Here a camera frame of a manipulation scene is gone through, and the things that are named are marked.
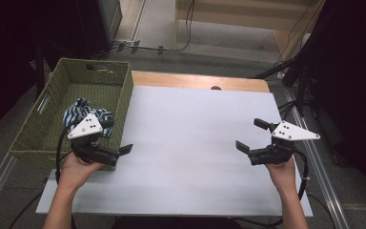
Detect person's left hand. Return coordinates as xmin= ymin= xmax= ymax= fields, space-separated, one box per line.
xmin=57 ymin=152 xmax=105 ymax=193

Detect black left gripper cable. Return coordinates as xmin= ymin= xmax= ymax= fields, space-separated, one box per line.
xmin=8 ymin=120 xmax=81 ymax=229

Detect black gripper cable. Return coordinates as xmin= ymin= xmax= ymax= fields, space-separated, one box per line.
xmin=233 ymin=148 xmax=337 ymax=229
xmin=8 ymin=120 xmax=81 ymax=229

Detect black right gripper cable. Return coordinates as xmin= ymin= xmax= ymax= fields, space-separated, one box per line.
xmin=233 ymin=148 xmax=337 ymax=229

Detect black hanging cable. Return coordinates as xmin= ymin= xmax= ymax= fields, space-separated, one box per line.
xmin=139 ymin=0 xmax=196 ymax=54

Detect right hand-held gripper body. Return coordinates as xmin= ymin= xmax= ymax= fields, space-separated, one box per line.
xmin=248 ymin=119 xmax=321 ymax=166

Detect green woven basket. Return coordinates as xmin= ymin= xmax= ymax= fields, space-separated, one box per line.
xmin=9 ymin=57 xmax=134 ymax=172

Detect white table mat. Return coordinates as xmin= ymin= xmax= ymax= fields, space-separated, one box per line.
xmin=35 ymin=85 xmax=315 ymax=218

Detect blue striped cloth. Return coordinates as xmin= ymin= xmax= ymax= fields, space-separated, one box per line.
xmin=62 ymin=97 xmax=114 ymax=139

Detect light wooden shelf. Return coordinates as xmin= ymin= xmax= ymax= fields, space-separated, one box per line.
xmin=173 ymin=0 xmax=328 ymax=62

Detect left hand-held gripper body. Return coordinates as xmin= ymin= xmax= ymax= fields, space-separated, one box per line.
xmin=67 ymin=113 xmax=122 ymax=167

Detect person's right hand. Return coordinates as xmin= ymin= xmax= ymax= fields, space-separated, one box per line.
xmin=264 ymin=156 xmax=298 ymax=196

